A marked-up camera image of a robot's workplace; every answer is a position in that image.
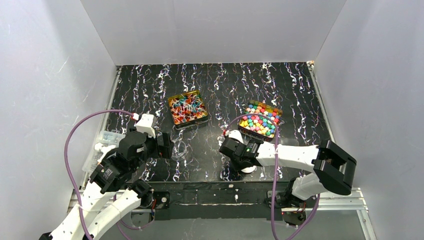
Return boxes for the clear plastic jar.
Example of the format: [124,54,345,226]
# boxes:
[171,139,188,161]

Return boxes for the tin tray of lollipops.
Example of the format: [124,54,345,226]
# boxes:
[168,90,210,130]

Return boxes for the white round jar lid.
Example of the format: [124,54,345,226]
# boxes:
[240,165,257,174]

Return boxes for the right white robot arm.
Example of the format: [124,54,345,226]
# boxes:
[219,130,357,201]

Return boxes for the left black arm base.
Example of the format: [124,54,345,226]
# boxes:
[143,191,171,210]

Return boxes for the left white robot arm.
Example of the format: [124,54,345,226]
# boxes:
[40,131,175,240]

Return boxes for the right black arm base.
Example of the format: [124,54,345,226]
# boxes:
[274,191,307,227]

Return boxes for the clear plastic box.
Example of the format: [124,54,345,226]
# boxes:
[82,130,125,173]

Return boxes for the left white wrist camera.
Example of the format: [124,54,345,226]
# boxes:
[135,113,157,138]

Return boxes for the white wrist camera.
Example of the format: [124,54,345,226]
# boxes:
[223,129,245,144]
[135,113,157,138]

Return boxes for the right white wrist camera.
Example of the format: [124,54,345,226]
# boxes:
[223,129,245,144]

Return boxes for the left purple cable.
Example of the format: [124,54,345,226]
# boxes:
[63,109,157,240]

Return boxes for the purple cable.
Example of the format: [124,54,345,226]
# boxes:
[63,109,157,240]
[222,113,322,240]

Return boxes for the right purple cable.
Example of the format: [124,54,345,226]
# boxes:
[222,113,322,240]

